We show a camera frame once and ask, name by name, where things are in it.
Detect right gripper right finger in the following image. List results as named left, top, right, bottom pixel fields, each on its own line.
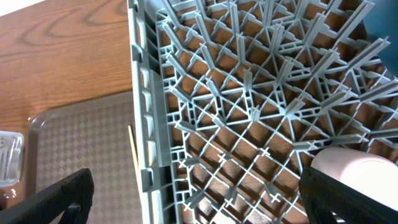
left=299, top=167, right=397, bottom=223

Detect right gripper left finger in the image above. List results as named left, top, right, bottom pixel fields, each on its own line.
left=1, top=168, right=95, bottom=223

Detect pink cup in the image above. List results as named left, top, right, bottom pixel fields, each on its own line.
left=311, top=147, right=397, bottom=210

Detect wooden chopstick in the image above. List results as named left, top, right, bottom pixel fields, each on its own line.
left=127, top=125, right=139, bottom=175
left=147, top=146, right=154, bottom=166

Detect large blue plate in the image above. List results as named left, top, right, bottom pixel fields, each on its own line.
left=364, top=0, right=397, bottom=77

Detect grey plastic dishwasher rack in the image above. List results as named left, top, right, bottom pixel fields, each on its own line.
left=127, top=0, right=397, bottom=223

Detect brown serving tray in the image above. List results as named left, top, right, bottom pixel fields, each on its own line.
left=25, top=91, right=142, bottom=223

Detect clear plastic bin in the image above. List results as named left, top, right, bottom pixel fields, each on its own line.
left=1, top=131, right=24, bottom=188

